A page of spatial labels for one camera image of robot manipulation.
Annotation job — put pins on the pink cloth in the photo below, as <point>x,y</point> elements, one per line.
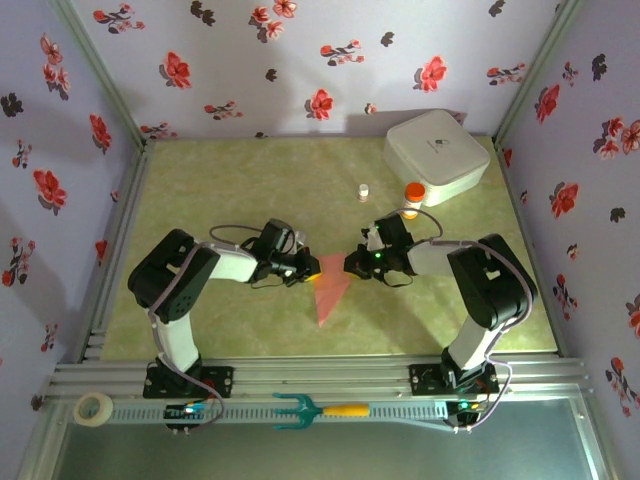
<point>330,290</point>

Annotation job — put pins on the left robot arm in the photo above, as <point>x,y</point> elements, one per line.
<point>235,265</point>

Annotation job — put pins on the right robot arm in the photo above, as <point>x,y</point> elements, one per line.
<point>430,260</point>

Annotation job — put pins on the white square lidded box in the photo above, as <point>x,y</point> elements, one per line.
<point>435,150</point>

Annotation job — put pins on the small white vial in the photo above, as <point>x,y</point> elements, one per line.
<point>363,192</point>

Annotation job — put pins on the orange-capped pill bottle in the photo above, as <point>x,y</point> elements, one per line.
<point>414,192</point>

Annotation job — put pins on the grey metal panel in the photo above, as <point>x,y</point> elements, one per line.
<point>320,455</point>

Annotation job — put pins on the white tape roll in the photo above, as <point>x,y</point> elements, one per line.
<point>90,421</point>

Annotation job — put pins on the long aluminium frame rail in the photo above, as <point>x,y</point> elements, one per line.
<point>320,375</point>

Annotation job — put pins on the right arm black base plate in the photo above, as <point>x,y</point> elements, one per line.
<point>422,380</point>

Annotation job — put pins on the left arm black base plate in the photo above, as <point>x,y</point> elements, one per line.
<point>220,380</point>

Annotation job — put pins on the aluminium side rail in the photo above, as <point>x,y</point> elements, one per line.
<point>116,255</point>

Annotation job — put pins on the aluminium corner post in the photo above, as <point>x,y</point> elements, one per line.
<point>102,75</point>
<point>536,75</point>

